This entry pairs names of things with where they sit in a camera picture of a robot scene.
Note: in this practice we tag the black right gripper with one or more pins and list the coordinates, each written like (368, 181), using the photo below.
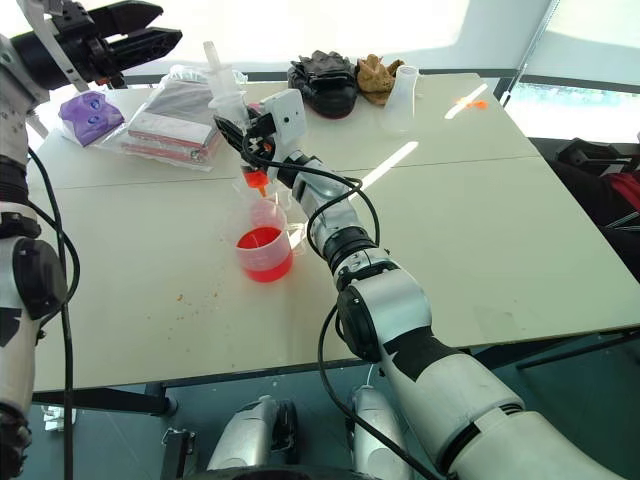
(260, 132)

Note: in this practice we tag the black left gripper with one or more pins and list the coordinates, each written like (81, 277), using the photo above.
(82, 50)

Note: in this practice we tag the large clear syringe orange tip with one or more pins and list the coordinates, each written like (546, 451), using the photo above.
(225, 85)

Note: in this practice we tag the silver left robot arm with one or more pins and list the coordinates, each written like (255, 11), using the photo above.
(20, 280)

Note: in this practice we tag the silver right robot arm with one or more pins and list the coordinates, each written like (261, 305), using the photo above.
(390, 300)

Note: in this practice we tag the clear cup with red liquid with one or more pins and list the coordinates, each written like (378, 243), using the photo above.
(267, 265)

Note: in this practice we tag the clear plastic bag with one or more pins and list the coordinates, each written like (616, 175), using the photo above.
(185, 72)

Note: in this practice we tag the silver pink foil pack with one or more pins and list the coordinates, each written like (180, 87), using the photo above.
(170, 120)

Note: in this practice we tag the crumpled black glove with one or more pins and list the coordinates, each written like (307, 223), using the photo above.
(320, 62)
(332, 97)

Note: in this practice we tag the clear conical flask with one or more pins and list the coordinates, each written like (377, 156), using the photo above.
(400, 112)

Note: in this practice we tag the small orange scrap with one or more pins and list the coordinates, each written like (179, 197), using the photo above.
(477, 104)

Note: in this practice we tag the silver window blind rod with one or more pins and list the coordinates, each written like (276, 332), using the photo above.
(523, 69)

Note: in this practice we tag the black rounded leg part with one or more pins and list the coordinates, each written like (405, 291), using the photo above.
(287, 430)

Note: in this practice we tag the silver left robot leg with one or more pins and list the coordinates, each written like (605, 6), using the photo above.
(245, 440)

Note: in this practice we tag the silver robot leg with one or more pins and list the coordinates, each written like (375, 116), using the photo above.
(372, 440)
(245, 440)

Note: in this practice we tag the silver right robot leg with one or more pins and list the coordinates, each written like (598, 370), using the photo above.
(372, 440)

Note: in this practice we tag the black bag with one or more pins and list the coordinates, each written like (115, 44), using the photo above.
(580, 190)

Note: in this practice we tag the white crumpled plastic scrap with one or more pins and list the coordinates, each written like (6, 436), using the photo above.
(50, 417)

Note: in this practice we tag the dark rounded robot body shape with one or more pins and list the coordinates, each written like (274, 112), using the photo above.
(280, 474)

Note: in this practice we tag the red item in bag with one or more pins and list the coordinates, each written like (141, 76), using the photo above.
(627, 190)

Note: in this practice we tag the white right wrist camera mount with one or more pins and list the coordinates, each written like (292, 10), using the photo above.
(287, 112)

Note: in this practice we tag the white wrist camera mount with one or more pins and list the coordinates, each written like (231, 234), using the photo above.
(287, 112)
(50, 37)

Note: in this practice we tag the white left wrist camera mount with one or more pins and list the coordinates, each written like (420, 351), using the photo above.
(50, 37)

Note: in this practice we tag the black table frame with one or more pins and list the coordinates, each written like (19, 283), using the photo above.
(100, 400)

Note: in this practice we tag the grey metal bracket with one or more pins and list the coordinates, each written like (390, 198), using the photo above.
(177, 450)

